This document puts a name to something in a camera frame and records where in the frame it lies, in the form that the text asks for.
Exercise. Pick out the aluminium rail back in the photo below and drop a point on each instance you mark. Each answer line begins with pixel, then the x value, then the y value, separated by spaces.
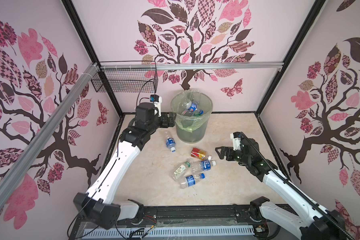
pixel 208 66

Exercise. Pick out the red gold label bottle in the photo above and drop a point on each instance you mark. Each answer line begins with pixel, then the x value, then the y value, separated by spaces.
pixel 200 154

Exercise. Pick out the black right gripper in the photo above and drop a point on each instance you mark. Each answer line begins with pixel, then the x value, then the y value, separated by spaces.
pixel 229 150

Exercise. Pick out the aluminium rail left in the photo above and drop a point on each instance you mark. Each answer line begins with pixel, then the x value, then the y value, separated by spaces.
pixel 15 174

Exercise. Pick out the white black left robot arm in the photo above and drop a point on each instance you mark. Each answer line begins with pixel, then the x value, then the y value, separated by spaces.
pixel 96 204

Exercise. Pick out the clear bottle blue label front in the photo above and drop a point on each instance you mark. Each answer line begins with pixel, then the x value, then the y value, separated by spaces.
pixel 191 180

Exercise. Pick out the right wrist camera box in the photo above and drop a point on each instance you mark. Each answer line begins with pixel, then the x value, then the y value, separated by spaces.
pixel 237 141

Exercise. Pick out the clear bottle blue label white cap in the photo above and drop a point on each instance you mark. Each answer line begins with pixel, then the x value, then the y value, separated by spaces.
pixel 202 166

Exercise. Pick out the green plastic bin liner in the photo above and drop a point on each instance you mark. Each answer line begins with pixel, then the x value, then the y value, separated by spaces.
pixel 191 124

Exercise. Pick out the clear bottle flower label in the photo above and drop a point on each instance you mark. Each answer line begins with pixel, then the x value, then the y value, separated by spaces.
pixel 181 169

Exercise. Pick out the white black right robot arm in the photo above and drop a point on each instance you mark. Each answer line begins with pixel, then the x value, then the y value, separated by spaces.
pixel 309 221

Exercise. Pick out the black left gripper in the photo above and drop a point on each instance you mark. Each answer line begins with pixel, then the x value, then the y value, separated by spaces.
pixel 166 123

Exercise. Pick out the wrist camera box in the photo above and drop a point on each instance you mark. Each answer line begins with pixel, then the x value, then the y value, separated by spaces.
pixel 156 100
pixel 237 141

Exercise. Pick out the white slotted cable duct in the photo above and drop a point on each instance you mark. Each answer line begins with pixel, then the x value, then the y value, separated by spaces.
pixel 168 232

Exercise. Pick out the grey mesh waste bin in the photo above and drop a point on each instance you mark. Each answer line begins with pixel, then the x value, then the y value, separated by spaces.
pixel 193 137

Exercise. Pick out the clear bottle blue label back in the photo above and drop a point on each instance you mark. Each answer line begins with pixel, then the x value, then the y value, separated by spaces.
pixel 170 142

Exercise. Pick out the black wire wall basket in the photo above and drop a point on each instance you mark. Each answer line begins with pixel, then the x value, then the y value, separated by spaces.
pixel 126 77

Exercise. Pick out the aluminium rail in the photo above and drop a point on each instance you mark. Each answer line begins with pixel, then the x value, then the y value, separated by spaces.
pixel 15 174
pixel 208 66

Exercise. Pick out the black base frame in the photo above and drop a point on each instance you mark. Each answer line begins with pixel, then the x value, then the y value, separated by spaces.
pixel 191 216

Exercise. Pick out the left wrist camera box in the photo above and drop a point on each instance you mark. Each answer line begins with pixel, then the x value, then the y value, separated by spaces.
pixel 156 100

